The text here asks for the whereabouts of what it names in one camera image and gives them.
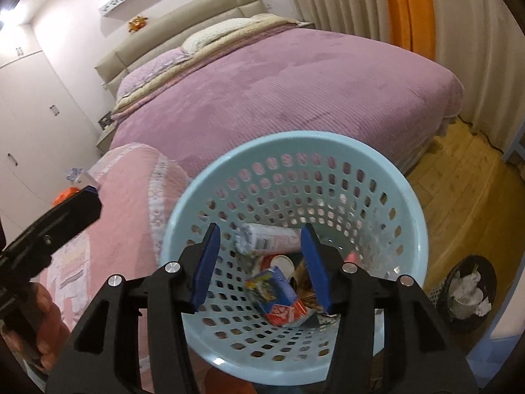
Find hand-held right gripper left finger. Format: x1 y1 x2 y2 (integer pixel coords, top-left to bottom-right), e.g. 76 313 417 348
45 222 222 394

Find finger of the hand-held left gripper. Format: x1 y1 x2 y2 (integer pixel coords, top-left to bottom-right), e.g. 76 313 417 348
0 186 102 292

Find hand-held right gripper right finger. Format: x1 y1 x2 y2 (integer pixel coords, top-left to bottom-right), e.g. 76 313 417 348
301 222 478 394

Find red white packet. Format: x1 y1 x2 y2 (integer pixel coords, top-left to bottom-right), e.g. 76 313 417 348
266 299 317 326

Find blue printed carton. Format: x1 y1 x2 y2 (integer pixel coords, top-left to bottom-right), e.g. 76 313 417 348
245 266 301 317

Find light blue plastic basket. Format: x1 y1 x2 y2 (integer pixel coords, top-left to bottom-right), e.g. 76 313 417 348
158 130 429 388

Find person's left hand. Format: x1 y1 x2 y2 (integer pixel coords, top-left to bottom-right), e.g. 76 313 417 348
4 284 70 374

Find orange plastic bag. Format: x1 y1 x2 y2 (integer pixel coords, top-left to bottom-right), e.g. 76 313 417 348
52 187 80 205

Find white wardrobe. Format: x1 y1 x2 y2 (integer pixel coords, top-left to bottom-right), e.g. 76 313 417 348
0 25 109 214

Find crumpled white paper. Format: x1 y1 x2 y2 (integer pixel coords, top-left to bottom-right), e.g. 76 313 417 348
449 273 493 321

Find black mesh waste bin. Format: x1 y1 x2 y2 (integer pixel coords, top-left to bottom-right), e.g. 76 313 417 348
436 254 498 334

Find purple pillow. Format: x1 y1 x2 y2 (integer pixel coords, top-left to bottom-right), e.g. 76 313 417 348
117 47 191 99

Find bed with purple bedspread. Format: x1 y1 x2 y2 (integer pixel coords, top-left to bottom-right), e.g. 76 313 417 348
111 22 466 181

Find beige padded headboard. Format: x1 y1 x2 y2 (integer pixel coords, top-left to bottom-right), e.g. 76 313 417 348
95 0 269 87

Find light blue chair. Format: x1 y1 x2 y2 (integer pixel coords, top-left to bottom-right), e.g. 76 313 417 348
502 129 525 161

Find white floral pillow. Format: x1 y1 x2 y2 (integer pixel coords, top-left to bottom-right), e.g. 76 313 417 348
180 17 255 54

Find folded beige quilt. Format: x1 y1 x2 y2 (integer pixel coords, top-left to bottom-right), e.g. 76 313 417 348
111 13 312 121

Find beige curtain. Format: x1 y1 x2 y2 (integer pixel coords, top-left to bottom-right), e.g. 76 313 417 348
283 0 394 46
427 0 525 152

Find orange curtain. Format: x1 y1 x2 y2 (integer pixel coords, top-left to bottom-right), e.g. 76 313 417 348
381 0 435 62

